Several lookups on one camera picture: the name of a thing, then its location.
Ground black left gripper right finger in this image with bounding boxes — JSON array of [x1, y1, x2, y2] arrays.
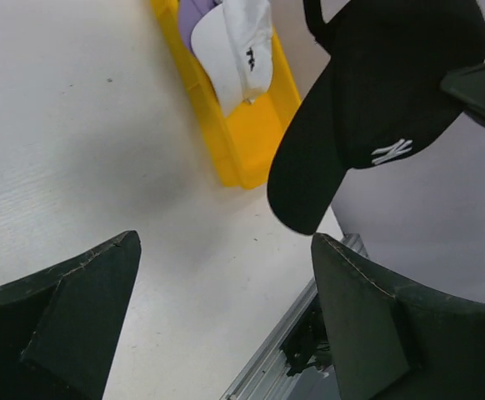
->
[[311, 233, 485, 400]]

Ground white baseball cap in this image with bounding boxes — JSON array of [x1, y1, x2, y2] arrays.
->
[[191, 0, 273, 117]]

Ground black baseball cap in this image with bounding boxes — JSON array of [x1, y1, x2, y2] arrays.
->
[[267, 0, 485, 236]]

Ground yellow plastic bin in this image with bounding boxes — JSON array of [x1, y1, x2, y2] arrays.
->
[[150, 1, 301, 189]]

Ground aluminium frame rail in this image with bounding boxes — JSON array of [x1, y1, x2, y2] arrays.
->
[[219, 232, 368, 400]]

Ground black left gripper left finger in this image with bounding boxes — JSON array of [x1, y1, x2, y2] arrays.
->
[[0, 231, 142, 399]]

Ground lavender baseball cap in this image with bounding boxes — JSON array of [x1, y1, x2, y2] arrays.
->
[[177, 0, 222, 54]]

